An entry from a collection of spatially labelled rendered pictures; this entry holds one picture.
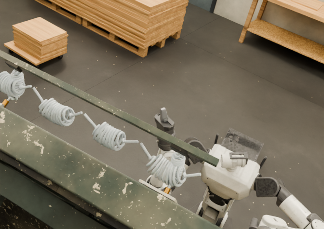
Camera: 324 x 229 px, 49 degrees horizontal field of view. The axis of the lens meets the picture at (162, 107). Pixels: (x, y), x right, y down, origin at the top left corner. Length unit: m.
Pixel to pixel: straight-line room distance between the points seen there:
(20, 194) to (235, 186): 1.06
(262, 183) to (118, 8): 3.83
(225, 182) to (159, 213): 1.03
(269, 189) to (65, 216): 1.06
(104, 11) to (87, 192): 4.61
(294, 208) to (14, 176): 1.25
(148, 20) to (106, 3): 0.74
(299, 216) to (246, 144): 0.42
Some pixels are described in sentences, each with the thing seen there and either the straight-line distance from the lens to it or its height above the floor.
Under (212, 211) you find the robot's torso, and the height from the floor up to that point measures 0.70.
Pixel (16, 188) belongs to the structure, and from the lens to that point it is 1.20.
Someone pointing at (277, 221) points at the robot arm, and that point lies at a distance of 1.67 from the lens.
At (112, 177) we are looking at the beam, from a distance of 0.88.
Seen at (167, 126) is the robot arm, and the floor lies 1.59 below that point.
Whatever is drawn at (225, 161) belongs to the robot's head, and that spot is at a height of 1.43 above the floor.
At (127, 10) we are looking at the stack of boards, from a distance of 5.10.
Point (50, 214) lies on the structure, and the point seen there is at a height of 1.67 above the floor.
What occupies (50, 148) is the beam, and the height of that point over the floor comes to 1.92.
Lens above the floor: 2.61
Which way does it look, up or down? 37 degrees down
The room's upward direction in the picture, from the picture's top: 13 degrees clockwise
